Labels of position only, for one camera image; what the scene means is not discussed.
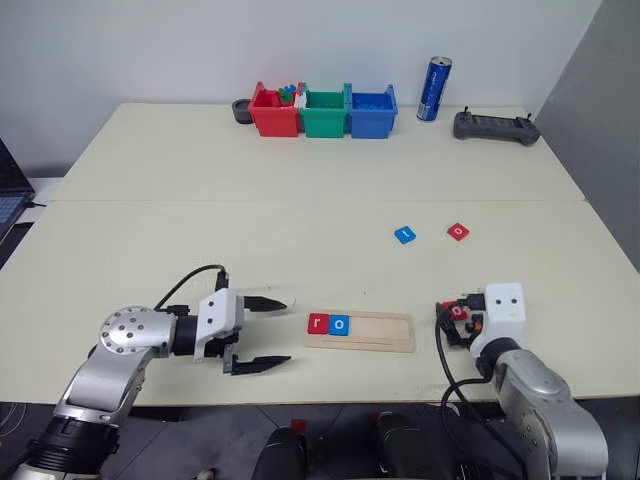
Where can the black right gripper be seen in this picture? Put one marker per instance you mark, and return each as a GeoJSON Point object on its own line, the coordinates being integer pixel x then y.
{"type": "Point", "coordinates": [465, 334]}

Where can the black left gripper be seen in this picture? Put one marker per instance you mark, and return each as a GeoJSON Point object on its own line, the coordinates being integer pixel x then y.
{"type": "Point", "coordinates": [231, 350]}

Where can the red letter block b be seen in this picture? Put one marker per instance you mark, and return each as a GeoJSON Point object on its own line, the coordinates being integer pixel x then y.
{"type": "Point", "coordinates": [458, 313]}

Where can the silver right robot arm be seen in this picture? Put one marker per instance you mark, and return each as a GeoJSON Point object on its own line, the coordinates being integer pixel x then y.
{"type": "Point", "coordinates": [540, 400]}

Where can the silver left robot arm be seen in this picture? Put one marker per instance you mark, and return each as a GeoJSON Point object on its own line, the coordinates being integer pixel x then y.
{"type": "Point", "coordinates": [125, 345]}

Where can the red letter block r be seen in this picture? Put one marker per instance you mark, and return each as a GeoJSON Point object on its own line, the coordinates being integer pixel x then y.
{"type": "Point", "coordinates": [318, 323]}

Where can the wooden letter tray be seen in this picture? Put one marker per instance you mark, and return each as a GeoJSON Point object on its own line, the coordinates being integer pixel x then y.
{"type": "Point", "coordinates": [380, 332]}

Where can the blue letter block o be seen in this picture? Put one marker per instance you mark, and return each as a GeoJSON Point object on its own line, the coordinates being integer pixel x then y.
{"type": "Point", "coordinates": [339, 325]}

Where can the red letter block o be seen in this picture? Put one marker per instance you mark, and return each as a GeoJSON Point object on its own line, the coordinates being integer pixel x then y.
{"type": "Point", "coordinates": [458, 231]}

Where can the blue letter block t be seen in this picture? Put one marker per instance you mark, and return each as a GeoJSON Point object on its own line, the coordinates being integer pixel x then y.
{"type": "Point", "coordinates": [404, 235]}

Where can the small red floor piece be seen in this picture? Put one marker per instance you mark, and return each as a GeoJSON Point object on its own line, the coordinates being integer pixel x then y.
{"type": "Point", "coordinates": [299, 425]}

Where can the dark rounded shape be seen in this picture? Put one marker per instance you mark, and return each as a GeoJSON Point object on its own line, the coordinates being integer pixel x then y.
{"type": "Point", "coordinates": [400, 445]}
{"type": "Point", "coordinates": [280, 455]}

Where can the grey remote controller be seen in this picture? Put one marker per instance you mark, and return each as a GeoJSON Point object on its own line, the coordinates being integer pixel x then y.
{"type": "Point", "coordinates": [495, 127]}

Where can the blue plastic bin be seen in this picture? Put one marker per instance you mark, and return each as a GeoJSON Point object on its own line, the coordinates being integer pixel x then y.
{"type": "Point", "coordinates": [370, 125]}

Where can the red plastic bin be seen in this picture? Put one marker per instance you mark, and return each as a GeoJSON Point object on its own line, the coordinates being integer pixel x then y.
{"type": "Point", "coordinates": [275, 120]}

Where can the green plastic bin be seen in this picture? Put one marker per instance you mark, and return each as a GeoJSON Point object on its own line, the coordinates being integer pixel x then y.
{"type": "Point", "coordinates": [324, 122]}

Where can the dark grey round bowl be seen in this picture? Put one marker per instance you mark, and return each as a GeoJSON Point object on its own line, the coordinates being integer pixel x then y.
{"type": "Point", "coordinates": [241, 112]}

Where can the blue bricks pile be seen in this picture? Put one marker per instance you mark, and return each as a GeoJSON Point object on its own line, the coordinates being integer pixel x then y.
{"type": "Point", "coordinates": [371, 104]}

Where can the blue drink can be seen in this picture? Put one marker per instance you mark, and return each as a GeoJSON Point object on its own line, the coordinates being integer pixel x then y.
{"type": "Point", "coordinates": [433, 90]}

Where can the white plastic piece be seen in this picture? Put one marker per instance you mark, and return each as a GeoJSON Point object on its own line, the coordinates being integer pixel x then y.
{"type": "Point", "coordinates": [300, 97]}

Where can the small blue and green bricks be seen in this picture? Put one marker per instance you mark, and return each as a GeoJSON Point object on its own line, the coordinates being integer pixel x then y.
{"type": "Point", "coordinates": [286, 95]}

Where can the grey partition panel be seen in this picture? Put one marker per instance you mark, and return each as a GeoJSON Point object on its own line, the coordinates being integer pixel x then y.
{"type": "Point", "coordinates": [595, 125]}

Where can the dark laptop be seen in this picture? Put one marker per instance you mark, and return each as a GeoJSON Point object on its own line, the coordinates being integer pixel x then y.
{"type": "Point", "coordinates": [12, 195]}

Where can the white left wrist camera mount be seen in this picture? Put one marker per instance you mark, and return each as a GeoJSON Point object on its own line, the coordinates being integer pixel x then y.
{"type": "Point", "coordinates": [220, 312]}

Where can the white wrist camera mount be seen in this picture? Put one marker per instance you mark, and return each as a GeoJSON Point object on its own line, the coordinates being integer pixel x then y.
{"type": "Point", "coordinates": [220, 312]}
{"type": "Point", "coordinates": [502, 315]}

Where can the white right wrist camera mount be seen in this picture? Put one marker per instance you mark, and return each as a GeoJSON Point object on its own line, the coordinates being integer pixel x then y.
{"type": "Point", "coordinates": [502, 315]}

